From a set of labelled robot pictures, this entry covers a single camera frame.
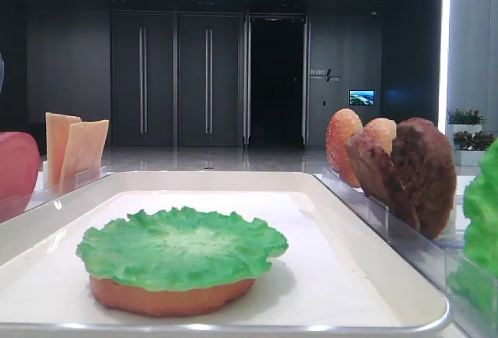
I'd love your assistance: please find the orange bottom bun slice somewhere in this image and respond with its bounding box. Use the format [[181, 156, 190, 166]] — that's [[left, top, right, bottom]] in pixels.
[[89, 276, 255, 317]]

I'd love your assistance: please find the open glass doorway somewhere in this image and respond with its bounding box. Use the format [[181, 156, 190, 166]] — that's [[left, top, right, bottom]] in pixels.
[[247, 16, 305, 148]]

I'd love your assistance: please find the rear orange cheese slice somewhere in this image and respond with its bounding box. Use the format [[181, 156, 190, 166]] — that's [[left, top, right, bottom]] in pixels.
[[45, 112, 82, 186]]

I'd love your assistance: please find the dark double door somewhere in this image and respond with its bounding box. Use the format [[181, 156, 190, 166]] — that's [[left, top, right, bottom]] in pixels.
[[110, 12, 242, 147]]

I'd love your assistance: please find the clear acrylic food rack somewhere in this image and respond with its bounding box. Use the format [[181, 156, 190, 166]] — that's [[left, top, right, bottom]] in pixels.
[[1, 166, 110, 223], [318, 167, 497, 337]]

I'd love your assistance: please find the green lettuce leaf in holder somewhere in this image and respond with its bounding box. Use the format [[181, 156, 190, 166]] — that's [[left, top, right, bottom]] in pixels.
[[448, 143, 497, 318]]

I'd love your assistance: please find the rear orange bread bun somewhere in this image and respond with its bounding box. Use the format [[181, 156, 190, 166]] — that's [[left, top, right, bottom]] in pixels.
[[326, 108, 363, 188]]

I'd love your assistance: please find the small wall display screen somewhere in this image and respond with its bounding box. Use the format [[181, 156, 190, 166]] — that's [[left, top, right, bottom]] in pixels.
[[349, 90, 375, 106]]

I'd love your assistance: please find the red tomato slice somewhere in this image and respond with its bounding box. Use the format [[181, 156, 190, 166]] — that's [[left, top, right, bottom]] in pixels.
[[1, 132, 40, 200]]

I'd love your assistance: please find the clear acrylic left food rack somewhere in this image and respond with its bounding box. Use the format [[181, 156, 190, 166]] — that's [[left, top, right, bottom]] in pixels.
[[1, 166, 110, 223]]

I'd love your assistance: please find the green lettuce leaf on bun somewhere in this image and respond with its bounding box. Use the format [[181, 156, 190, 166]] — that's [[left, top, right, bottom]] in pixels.
[[76, 206, 289, 291]]

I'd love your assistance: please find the white planter with plants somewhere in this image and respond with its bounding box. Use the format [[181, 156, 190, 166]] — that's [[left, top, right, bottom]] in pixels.
[[446, 108, 495, 166]]

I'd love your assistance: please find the right brown meat patty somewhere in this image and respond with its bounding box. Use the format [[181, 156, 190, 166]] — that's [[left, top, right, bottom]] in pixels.
[[391, 118, 457, 239]]

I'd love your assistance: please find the orange bread bun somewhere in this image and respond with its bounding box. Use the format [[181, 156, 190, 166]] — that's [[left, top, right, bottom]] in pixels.
[[326, 108, 363, 188], [363, 118, 397, 154]]

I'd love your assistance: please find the clear acrylic right food rack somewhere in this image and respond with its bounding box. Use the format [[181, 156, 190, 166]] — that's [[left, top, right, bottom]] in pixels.
[[318, 167, 497, 337]]

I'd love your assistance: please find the brown meat patty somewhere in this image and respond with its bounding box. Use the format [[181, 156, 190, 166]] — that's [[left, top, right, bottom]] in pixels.
[[345, 131, 420, 231], [391, 118, 457, 239]]

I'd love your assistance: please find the front orange bread bun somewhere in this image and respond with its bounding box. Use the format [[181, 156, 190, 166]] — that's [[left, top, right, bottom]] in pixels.
[[363, 118, 397, 154]]

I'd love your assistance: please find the white rectangular tray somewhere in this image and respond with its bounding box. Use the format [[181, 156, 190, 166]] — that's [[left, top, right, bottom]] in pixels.
[[1, 171, 451, 337]]

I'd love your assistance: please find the left brown meat patty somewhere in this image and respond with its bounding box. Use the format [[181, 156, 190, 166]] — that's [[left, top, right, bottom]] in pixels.
[[345, 131, 420, 231]]

